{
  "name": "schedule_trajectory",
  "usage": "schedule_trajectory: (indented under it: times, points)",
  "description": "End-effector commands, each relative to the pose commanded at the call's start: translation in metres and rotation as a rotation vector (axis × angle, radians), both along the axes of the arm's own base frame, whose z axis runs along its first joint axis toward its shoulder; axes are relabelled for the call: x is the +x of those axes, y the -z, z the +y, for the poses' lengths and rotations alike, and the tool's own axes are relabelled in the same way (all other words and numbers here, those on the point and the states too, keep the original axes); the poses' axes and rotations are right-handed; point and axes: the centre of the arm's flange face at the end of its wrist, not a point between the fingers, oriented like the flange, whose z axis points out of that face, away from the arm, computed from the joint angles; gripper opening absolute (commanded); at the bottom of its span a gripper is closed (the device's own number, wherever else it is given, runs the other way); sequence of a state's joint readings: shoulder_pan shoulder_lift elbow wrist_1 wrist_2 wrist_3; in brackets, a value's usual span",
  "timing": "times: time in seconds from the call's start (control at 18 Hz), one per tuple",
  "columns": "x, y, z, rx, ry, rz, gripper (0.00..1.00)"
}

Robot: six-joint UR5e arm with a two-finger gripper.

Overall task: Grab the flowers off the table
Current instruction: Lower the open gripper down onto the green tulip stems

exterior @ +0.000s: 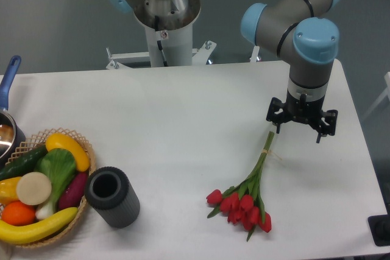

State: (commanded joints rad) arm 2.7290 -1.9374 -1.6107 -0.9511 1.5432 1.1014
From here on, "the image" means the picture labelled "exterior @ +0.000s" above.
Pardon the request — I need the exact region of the green bok choy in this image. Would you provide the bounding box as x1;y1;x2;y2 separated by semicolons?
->
35;148;76;221

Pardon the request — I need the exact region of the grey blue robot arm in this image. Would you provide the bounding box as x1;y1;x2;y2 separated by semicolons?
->
109;0;339;137

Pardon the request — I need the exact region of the beige round disc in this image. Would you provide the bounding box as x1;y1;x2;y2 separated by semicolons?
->
16;172;52;206

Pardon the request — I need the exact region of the green cucumber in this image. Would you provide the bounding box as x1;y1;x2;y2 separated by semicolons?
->
1;145;48;180

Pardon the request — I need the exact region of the dark grey ribbed vase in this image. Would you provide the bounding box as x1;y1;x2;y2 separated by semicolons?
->
84;166;140;228

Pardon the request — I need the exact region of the yellow pepper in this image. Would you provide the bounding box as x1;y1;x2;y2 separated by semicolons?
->
0;177;21;206

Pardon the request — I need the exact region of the woven wicker basket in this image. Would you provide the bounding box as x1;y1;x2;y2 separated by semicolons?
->
1;128;96;248

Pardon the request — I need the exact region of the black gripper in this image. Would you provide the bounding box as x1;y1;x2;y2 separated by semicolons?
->
266;91;338;144

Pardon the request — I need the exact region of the red tulip bouquet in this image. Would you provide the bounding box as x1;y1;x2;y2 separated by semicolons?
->
206;132;275;241

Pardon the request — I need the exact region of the yellow banana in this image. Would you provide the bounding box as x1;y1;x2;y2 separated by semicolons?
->
1;207;78;245

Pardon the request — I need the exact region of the blue handled saucepan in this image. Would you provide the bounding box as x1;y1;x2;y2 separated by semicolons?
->
1;55;26;169

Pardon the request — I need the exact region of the orange fruit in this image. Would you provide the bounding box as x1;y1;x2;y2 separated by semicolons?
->
1;201;35;226

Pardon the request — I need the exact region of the white frame at right edge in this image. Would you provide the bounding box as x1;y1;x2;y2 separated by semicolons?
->
362;72;389;122

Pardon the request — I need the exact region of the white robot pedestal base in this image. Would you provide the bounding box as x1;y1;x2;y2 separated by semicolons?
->
105;24;217;70

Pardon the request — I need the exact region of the purple sweet potato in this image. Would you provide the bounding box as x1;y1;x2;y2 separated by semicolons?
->
57;172;88;210

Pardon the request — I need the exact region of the black device at edge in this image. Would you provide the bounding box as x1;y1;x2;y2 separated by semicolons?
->
367;214;389;247

